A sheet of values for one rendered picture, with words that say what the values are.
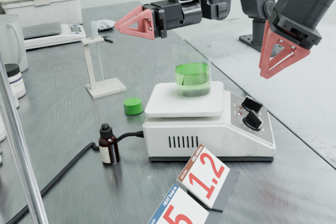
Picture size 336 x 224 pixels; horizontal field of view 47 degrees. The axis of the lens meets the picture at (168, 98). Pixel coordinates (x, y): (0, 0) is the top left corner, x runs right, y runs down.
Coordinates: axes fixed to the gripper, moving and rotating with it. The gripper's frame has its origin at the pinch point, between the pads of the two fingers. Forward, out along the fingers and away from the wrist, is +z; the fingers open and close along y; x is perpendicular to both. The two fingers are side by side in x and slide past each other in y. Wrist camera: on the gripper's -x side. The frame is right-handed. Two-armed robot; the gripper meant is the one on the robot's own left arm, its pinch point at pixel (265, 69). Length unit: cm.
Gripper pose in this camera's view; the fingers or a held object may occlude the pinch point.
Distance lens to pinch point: 65.1
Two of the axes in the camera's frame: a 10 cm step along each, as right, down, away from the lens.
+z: -4.2, 7.9, 4.4
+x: 8.9, 4.5, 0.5
